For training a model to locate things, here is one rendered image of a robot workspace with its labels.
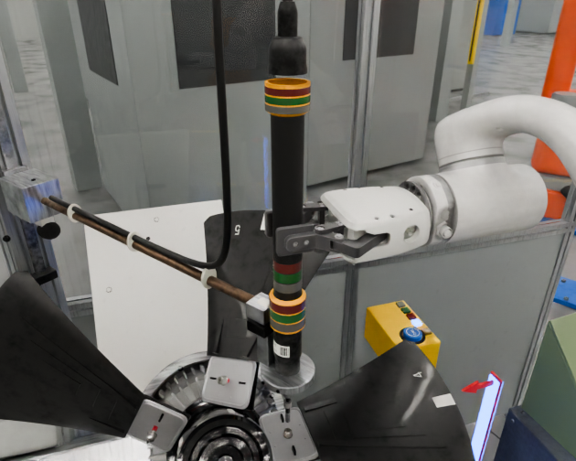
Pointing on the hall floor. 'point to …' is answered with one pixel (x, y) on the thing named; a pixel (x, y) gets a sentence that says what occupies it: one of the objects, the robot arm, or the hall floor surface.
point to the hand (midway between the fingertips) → (288, 230)
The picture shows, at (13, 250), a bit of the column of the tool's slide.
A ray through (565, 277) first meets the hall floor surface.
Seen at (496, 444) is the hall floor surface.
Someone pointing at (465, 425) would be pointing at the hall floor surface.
